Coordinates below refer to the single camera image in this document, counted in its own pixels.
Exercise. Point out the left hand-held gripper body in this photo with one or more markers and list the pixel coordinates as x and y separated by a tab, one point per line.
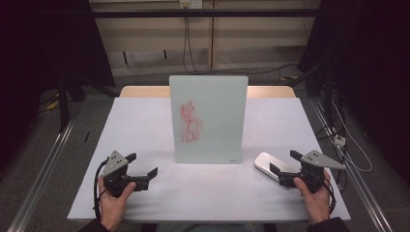
115	162

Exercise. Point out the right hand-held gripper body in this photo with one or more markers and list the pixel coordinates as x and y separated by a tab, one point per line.
317	161

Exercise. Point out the white board eraser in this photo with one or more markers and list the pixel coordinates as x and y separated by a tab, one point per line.
264	161

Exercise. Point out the pale green glass whiteboard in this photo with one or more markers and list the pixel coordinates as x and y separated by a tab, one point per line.
219	112

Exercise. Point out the person's left hand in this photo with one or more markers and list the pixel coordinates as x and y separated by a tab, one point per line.
111	208

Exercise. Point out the person's right hand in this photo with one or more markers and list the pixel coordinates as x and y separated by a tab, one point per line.
317	204

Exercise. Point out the white power plug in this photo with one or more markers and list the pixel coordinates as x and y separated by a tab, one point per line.
339	140

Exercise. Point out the white table cover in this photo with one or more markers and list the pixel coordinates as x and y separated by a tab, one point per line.
145	129

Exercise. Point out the small black floor item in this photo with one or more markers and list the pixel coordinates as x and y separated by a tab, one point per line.
86	137

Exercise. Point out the wooden table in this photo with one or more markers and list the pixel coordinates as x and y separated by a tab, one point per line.
145	92

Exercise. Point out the black metal stand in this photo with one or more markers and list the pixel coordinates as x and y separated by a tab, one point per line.
63	103
328	93

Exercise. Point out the yellow floor tape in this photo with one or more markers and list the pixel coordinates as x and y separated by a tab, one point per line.
53	103
288	78

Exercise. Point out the black curtain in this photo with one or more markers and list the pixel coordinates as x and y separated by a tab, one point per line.
370	64
38	64

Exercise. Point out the aluminium floor rail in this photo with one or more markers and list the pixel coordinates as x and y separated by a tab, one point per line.
42	174
364	190

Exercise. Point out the white wall socket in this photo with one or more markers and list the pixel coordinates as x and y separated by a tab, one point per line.
190	4

